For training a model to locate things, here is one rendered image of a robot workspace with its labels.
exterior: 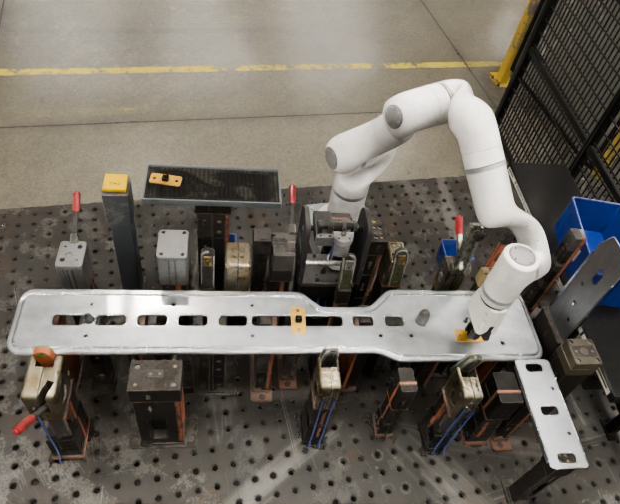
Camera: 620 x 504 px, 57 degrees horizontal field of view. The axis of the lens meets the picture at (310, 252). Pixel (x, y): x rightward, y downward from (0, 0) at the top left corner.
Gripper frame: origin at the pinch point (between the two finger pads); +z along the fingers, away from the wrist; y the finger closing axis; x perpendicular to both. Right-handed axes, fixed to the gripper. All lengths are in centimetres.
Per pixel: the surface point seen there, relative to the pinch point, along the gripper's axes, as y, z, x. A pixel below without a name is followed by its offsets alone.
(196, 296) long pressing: -12, 3, -73
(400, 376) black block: 11.1, 4.3, -21.2
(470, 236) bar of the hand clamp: -19.8, -15.3, -1.1
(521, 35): -280, 64, 136
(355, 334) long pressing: -0.7, 3.3, -31.6
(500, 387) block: 14.1, 5.2, 5.4
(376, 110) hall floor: -238, 104, 34
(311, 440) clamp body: 16, 32, -41
